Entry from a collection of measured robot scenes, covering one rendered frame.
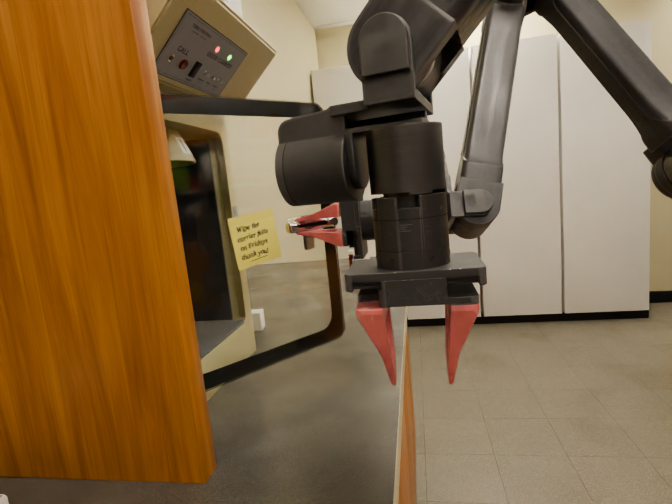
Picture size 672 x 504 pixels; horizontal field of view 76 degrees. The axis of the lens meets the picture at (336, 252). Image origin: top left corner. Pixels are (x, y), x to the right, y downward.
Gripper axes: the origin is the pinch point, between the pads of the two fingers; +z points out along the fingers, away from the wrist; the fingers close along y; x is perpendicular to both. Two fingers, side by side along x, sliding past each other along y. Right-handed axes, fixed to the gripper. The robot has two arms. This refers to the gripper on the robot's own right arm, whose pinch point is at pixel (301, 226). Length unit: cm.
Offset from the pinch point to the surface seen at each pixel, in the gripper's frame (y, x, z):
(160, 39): 24.5, 12.0, 11.3
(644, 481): -120, -109, -96
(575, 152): 13, -297, -137
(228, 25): 28.9, 1.1, 6.9
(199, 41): 26.0, 5.1, 9.6
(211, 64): 24.7, -0.7, 10.9
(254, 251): -2.9, 2.1, 7.0
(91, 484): -25.9, 22.6, 22.5
